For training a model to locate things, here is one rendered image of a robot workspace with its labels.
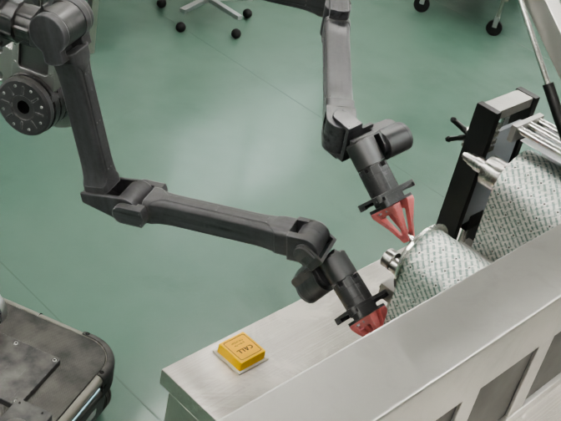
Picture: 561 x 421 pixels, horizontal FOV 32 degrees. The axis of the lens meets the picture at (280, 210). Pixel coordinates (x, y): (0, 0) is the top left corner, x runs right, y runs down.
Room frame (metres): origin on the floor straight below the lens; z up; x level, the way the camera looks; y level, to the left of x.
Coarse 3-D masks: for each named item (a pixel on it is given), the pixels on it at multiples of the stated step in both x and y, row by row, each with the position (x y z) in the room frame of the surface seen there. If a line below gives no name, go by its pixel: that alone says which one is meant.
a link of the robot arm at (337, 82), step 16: (336, 0) 1.99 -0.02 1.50; (336, 16) 1.95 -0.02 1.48; (336, 32) 1.92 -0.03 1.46; (336, 48) 1.86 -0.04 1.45; (336, 64) 1.81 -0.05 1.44; (336, 80) 1.75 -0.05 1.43; (336, 96) 1.69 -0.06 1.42; (352, 96) 1.72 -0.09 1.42; (352, 112) 1.65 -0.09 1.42; (336, 128) 1.60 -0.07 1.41; (336, 144) 1.61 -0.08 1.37
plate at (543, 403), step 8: (560, 384) 0.99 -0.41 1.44; (552, 392) 0.97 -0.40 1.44; (560, 392) 0.97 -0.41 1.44; (544, 400) 0.95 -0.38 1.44; (552, 400) 0.96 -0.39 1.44; (560, 400) 0.96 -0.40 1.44; (528, 408) 0.93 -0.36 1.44; (536, 408) 0.93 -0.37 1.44; (544, 408) 0.94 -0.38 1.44; (552, 408) 0.94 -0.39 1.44; (560, 408) 0.94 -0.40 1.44; (520, 416) 0.91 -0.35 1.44; (528, 416) 0.92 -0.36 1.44; (536, 416) 0.92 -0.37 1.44; (544, 416) 0.92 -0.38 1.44; (552, 416) 0.93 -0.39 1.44; (560, 416) 0.93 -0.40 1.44
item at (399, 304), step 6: (396, 294) 1.42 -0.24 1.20; (396, 300) 1.42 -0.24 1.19; (402, 300) 1.41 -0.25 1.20; (408, 300) 1.41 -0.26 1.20; (390, 306) 1.43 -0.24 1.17; (396, 306) 1.42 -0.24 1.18; (402, 306) 1.41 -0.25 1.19; (408, 306) 1.40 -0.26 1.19; (414, 306) 1.40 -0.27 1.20; (390, 312) 1.42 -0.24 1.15; (396, 312) 1.42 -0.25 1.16; (402, 312) 1.41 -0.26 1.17; (390, 318) 1.42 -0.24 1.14; (384, 324) 1.43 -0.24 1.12
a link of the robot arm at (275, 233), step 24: (168, 192) 1.62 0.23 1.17; (120, 216) 1.57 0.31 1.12; (144, 216) 1.57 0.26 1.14; (168, 216) 1.58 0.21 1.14; (192, 216) 1.56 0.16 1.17; (216, 216) 1.55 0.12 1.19; (240, 216) 1.55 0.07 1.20; (264, 216) 1.56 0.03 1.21; (288, 216) 1.56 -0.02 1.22; (240, 240) 1.54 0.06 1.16; (264, 240) 1.52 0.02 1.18; (288, 240) 1.50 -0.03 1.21; (312, 240) 1.50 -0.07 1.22
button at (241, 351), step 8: (240, 336) 1.53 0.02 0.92; (248, 336) 1.54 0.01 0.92; (224, 344) 1.49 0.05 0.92; (232, 344) 1.50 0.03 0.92; (240, 344) 1.50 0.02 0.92; (248, 344) 1.51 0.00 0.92; (256, 344) 1.52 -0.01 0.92; (224, 352) 1.48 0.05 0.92; (232, 352) 1.48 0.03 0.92; (240, 352) 1.48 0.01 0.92; (248, 352) 1.49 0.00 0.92; (256, 352) 1.49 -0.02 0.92; (264, 352) 1.50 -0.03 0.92; (232, 360) 1.46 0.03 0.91; (240, 360) 1.46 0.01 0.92; (248, 360) 1.47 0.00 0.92; (256, 360) 1.49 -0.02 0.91; (240, 368) 1.45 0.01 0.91
